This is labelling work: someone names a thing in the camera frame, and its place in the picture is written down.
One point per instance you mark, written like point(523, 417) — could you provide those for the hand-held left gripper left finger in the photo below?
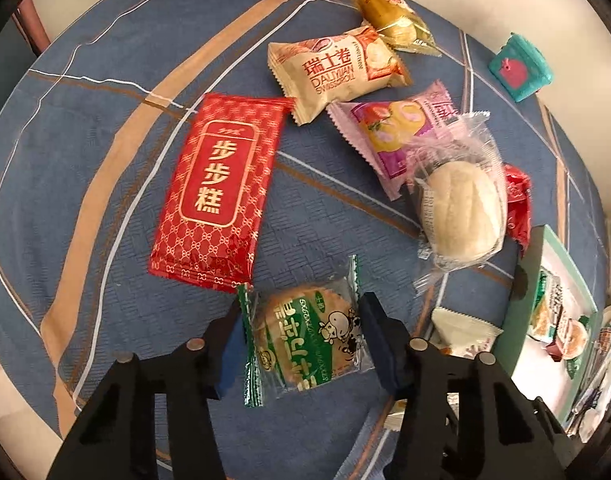
point(230, 355)

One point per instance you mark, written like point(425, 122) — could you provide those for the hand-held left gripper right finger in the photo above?
point(380, 350)

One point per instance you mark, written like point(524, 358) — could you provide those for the clear green round cookie packet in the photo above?
point(305, 335)

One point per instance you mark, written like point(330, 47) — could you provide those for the small white snack packet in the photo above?
point(460, 332)

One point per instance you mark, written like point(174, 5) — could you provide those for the clear white bun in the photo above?
point(460, 215)

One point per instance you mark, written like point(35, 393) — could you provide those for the long red patterned packet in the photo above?
point(215, 190)

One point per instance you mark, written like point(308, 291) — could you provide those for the pale green calligraphy packet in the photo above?
point(548, 305)

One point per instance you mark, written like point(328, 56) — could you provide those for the dark green snack packet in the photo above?
point(571, 366)

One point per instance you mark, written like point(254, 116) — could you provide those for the yellow jelly cup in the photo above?
point(578, 334)

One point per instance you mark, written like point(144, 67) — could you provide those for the red square snack packet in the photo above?
point(518, 200)

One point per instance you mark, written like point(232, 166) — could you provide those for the teal rimmed cardboard tray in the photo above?
point(585, 305)

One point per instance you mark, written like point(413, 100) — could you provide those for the pink snack packet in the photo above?
point(385, 130)

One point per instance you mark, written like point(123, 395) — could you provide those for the beige roll cake packet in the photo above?
point(330, 72)

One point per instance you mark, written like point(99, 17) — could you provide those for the yellow cake snack packet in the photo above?
point(390, 15)

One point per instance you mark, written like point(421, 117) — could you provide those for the teal cube toy box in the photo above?
point(520, 67)

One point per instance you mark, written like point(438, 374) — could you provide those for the pink bed frame edge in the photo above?
point(32, 22)

